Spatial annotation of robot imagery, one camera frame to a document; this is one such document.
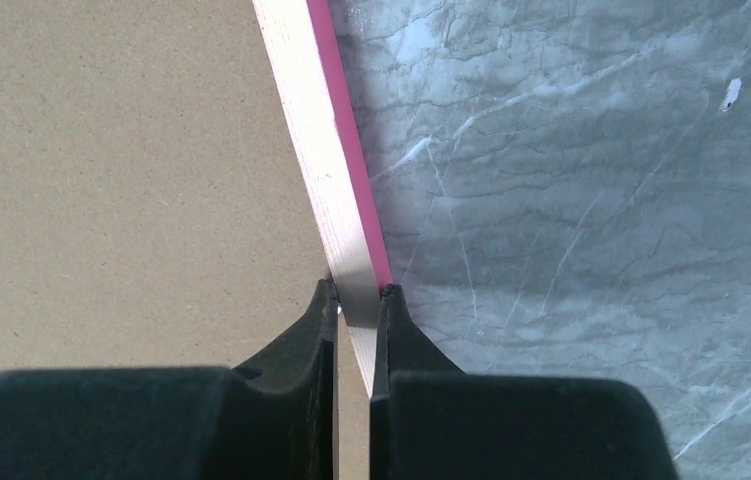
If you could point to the brown cardboard backing board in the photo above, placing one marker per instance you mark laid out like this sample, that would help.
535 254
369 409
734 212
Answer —
152 209

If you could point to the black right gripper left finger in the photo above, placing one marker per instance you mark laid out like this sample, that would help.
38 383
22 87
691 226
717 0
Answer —
270 417

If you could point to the red wooden picture frame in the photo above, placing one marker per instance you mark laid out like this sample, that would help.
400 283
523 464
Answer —
303 50

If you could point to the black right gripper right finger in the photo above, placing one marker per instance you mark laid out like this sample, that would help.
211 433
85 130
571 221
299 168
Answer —
431 420

